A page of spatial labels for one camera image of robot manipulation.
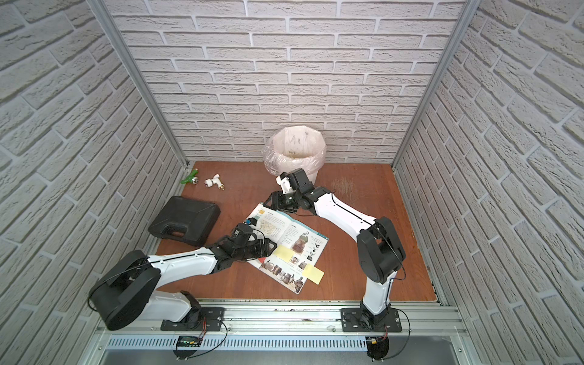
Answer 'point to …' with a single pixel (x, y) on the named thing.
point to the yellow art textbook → (288, 230)
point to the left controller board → (188, 341)
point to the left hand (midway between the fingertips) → (268, 240)
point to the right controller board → (377, 347)
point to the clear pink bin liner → (294, 147)
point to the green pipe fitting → (192, 178)
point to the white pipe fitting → (216, 179)
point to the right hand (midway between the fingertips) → (271, 204)
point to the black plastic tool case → (185, 220)
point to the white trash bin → (296, 147)
